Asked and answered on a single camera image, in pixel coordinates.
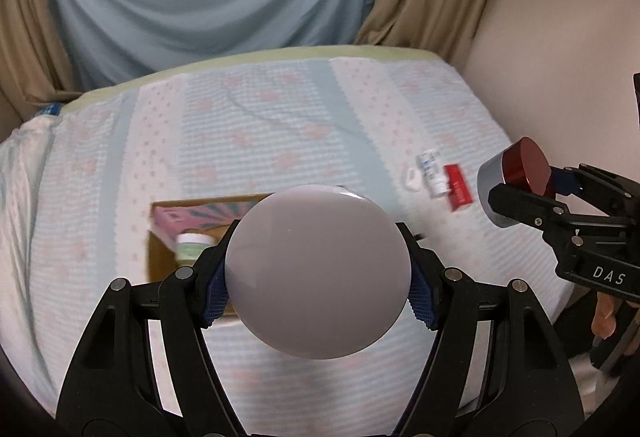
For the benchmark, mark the printed bed blanket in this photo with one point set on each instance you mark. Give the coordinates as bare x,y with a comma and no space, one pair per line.
250,127

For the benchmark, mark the person's right hand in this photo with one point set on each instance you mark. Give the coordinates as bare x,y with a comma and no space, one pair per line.
605,317

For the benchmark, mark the white tube with blue print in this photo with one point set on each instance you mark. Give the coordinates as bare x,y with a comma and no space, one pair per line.
434,172

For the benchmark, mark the white jar with green label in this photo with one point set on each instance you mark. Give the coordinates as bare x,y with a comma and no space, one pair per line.
192,244

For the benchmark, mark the cardboard box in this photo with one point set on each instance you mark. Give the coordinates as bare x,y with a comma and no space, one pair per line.
160,262

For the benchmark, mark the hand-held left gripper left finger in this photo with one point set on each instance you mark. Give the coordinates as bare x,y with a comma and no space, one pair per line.
215,299

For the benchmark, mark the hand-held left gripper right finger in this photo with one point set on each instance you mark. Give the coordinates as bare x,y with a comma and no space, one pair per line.
421,299

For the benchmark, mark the green mattress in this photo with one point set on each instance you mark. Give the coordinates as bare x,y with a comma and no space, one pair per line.
280,54

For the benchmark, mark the blue tag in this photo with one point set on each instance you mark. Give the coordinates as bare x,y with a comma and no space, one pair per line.
51,108

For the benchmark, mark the round grey-white jar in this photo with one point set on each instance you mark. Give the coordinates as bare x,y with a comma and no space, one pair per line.
318,272

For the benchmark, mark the small white cap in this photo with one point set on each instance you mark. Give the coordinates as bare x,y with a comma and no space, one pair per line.
412,178

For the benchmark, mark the red box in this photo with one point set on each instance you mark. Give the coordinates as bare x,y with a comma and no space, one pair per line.
457,189

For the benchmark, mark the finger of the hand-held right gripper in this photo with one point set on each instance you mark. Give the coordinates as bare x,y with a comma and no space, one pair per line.
600,189
530,212

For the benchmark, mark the pink box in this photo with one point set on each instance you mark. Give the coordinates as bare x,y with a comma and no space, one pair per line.
200,216

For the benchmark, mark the silver jar with red lid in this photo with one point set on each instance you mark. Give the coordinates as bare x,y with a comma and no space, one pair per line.
525,164

